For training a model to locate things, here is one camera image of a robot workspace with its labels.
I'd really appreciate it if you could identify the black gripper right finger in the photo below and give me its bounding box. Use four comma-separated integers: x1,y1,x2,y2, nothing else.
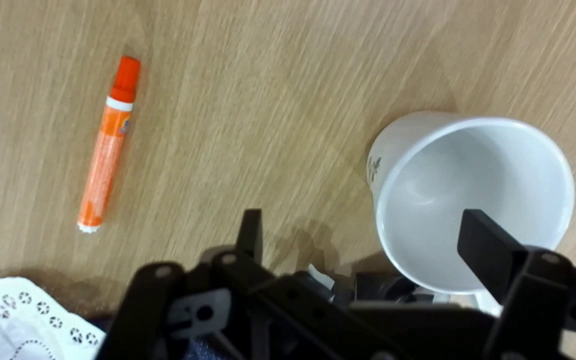
458,210,528,303

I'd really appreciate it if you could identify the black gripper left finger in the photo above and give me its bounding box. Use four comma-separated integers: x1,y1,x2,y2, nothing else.
236,209,262,263

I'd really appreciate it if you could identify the white ceramic mug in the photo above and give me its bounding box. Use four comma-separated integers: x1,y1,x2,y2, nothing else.
366,113,576,294

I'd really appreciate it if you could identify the orange marker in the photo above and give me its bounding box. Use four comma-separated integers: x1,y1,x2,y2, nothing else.
78,57,139,234

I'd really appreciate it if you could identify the navy blue cloth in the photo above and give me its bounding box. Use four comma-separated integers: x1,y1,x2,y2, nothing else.
85,312,250,360

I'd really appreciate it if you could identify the round wooden table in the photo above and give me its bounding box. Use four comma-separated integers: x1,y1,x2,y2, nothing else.
0,0,576,323

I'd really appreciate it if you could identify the white paper doily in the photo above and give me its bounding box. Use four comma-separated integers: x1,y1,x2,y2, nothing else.
0,277,106,360

